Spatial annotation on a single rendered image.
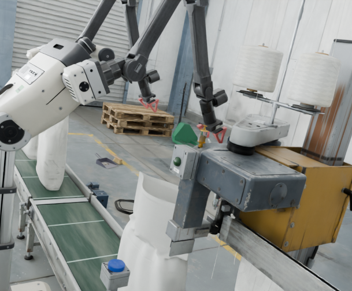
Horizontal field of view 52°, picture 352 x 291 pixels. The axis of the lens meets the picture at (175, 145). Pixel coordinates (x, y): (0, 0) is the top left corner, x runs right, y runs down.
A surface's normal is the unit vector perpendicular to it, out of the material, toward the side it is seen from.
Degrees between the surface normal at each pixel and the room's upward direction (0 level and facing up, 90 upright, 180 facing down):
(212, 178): 90
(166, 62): 90
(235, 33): 90
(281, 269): 90
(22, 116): 115
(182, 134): 76
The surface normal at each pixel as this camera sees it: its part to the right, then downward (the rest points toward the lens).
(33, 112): 0.07, 0.65
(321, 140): -0.82, -0.03
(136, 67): 0.53, 0.31
